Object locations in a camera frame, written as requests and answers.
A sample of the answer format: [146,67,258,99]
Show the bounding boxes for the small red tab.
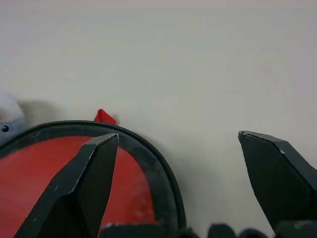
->
[94,109,117,124]

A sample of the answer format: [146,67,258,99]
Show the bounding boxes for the white plush toy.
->
[0,94,26,147]

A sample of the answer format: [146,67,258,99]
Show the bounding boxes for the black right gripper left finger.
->
[13,133,119,238]

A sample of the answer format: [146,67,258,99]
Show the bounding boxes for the red bowl with black rim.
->
[0,120,187,238]

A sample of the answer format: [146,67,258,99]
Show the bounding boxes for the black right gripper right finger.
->
[238,130,317,234]

